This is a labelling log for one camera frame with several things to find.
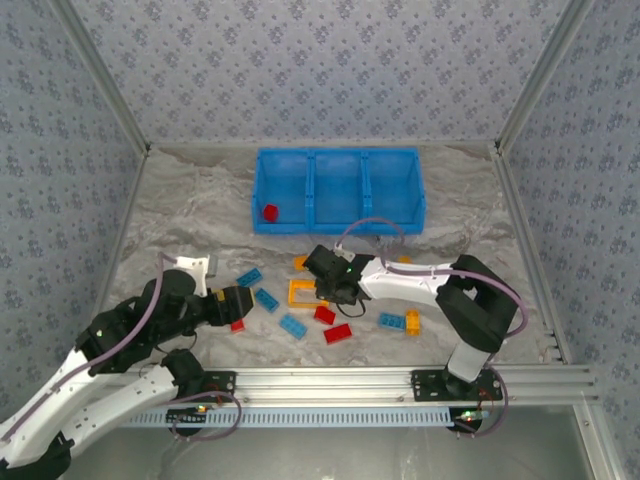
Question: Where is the yellow lego window frame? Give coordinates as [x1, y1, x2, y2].
[288, 278, 331, 308]

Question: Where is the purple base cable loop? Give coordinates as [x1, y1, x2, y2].
[167, 391, 244, 444]
[452, 367, 511, 440]

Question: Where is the aluminium frame post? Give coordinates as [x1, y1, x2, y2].
[493, 0, 596, 151]

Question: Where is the black controller board with LED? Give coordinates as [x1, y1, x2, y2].
[452, 408, 490, 426]
[166, 406, 210, 425]

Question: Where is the thin aluminium frame rail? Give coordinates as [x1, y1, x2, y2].
[147, 141, 499, 150]

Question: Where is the slotted pale blue cable duct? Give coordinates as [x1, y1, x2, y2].
[119, 407, 456, 430]

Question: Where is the thin black right gripper wire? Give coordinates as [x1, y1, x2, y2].
[335, 292, 370, 321]

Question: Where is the wide aluminium frame rail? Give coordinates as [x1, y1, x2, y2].
[199, 366, 600, 407]

